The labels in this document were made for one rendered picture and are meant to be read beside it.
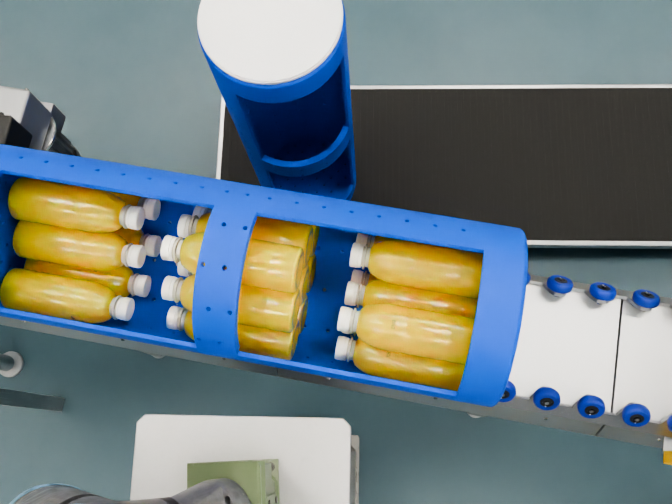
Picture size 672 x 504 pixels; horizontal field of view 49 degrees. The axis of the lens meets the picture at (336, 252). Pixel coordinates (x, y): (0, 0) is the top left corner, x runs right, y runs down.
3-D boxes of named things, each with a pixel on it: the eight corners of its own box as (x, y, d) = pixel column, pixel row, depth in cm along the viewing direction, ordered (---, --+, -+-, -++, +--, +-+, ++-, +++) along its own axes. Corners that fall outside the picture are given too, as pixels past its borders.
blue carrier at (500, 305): (482, 413, 127) (513, 401, 99) (5, 323, 135) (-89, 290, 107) (503, 255, 134) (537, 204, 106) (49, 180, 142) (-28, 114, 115)
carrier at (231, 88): (244, 181, 225) (309, 243, 219) (165, 23, 141) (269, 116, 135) (309, 118, 230) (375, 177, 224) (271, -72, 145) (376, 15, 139)
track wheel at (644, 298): (661, 311, 127) (664, 301, 126) (634, 306, 128) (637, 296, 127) (654, 299, 131) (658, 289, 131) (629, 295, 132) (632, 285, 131)
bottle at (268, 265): (293, 304, 112) (168, 281, 114) (304, 271, 117) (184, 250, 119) (294, 270, 107) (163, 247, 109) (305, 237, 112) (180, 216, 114)
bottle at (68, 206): (6, 178, 119) (124, 198, 117) (30, 174, 126) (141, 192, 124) (5, 222, 121) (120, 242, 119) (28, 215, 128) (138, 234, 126)
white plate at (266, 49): (167, 19, 140) (168, 23, 141) (268, 111, 134) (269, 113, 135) (270, -73, 144) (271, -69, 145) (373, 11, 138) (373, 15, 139)
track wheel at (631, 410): (655, 414, 122) (653, 404, 123) (627, 409, 122) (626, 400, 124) (646, 431, 125) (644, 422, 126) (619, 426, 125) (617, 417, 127)
